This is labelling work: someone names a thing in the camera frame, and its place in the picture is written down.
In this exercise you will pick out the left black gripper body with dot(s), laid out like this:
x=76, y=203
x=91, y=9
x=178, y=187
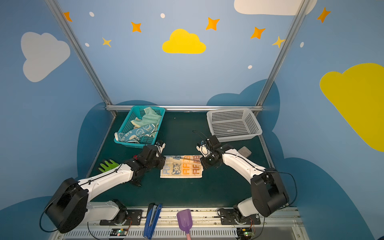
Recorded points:
x=159, y=160

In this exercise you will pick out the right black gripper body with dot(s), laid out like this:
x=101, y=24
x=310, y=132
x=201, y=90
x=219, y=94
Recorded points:
x=204, y=160

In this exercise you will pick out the orange striped rabbit towel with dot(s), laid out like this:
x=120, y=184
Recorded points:
x=182, y=167

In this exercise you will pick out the teal plastic basket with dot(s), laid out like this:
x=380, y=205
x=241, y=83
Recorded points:
x=139, y=146

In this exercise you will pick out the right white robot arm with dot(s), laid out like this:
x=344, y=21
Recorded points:
x=267, y=189

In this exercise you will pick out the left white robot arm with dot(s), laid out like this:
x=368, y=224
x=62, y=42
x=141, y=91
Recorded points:
x=71, y=204

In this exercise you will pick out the grey sponge block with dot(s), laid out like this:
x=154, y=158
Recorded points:
x=244, y=151

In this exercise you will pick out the grey plastic basket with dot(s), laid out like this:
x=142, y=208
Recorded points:
x=230, y=125

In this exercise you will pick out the green blue patterned towel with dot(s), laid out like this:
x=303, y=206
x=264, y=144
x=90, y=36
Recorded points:
x=139, y=126

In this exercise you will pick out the blue stapler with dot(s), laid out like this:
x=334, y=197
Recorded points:
x=153, y=214

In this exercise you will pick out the purple plastic scoop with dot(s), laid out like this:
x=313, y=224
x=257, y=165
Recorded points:
x=185, y=222

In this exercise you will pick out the left green circuit board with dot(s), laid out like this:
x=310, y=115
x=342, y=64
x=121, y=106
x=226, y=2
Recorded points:
x=119, y=232

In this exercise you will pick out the green circuit board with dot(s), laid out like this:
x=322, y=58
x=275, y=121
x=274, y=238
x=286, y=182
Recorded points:
x=119, y=232
x=244, y=234

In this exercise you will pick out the right green circuit board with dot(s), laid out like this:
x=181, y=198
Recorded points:
x=244, y=234

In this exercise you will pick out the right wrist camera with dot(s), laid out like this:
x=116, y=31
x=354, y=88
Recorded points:
x=203, y=149

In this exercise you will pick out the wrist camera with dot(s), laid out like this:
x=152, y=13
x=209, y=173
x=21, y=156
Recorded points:
x=203, y=149
x=160, y=145

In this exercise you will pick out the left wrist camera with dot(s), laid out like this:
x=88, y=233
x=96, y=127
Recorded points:
x=160, y=145

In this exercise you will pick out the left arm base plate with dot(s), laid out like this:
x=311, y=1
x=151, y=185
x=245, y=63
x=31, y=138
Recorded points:
x=130, y=217

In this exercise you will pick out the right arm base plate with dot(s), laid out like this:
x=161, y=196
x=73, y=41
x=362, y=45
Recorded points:
x=234, y=217

